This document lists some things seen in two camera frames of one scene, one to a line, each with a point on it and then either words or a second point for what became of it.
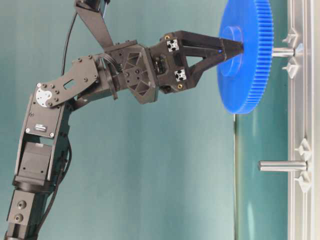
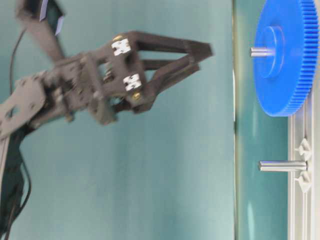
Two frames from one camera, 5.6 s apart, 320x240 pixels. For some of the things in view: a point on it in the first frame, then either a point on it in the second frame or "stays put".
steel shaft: (283, 166) stays put
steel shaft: (282, 52) to (262, 52)
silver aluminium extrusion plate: (304, 119) stays put
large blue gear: (244, 80) to (286, 82)
